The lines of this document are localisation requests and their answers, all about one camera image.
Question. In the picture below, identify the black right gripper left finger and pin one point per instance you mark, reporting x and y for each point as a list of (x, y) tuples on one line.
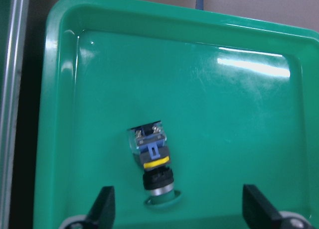
[(102, 213)]

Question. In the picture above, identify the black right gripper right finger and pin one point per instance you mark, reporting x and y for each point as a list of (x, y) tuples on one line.
[(257, 210)]

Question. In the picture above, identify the green push button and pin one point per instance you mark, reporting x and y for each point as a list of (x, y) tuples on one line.
[(148, 143)]

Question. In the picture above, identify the green plastic tray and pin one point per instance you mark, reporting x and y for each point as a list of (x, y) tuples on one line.
[(238, 99)]

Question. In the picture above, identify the green conveyor belt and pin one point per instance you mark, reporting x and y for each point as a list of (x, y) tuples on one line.
[(13, 20)]

